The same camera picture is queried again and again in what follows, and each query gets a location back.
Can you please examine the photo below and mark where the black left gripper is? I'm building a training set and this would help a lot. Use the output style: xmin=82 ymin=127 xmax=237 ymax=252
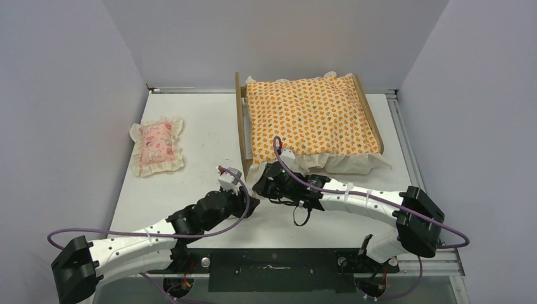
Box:
xmin=203 ymin=184 xmax=259 ymax=231

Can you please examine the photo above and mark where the pink frilled small pillow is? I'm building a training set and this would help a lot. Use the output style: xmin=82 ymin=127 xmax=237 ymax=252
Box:
xmin=129 ymin=117 xmax=184 ymax=177

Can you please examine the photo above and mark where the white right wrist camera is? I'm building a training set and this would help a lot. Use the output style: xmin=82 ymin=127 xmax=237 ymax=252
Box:
xmin=277 ymin=147 xmax=296 ymax=168

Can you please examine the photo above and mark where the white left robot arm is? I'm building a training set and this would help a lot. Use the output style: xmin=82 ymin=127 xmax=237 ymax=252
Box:
xmin=51 ymin=188 xmax=260 ymax=303

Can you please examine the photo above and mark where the wooden pet bed frame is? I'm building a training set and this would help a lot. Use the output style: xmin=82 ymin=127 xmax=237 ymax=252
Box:
xmin=234 ymin=72 xmax=385 ymax=177

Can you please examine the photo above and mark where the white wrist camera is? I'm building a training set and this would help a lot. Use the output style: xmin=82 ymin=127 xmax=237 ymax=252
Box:
xmin=218 ymin=166 xmax=242 ymax=195
xmin=277 ymin=147 xmax=296 ymax=168

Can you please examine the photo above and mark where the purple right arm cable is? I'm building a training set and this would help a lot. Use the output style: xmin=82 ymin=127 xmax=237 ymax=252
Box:
xmin=272 ymin=136 xmax=471 ymax=301

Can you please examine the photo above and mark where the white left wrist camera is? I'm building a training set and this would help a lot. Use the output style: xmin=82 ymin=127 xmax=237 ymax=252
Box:
xmin=218 ymin=166 xmax=242 ymax=195

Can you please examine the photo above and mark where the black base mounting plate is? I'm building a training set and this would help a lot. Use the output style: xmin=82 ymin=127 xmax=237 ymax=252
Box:
xmin=153 ymin=248 xmax=400 ymax=293

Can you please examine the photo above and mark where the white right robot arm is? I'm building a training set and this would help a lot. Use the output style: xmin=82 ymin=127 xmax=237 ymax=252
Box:
xmin=253 ymin=163 xmax=445 ymax=271

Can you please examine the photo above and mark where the orange patterned bed cushion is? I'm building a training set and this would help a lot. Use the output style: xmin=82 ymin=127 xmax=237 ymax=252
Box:
xmin=244 ymin=71 xmax=393 ymax=182

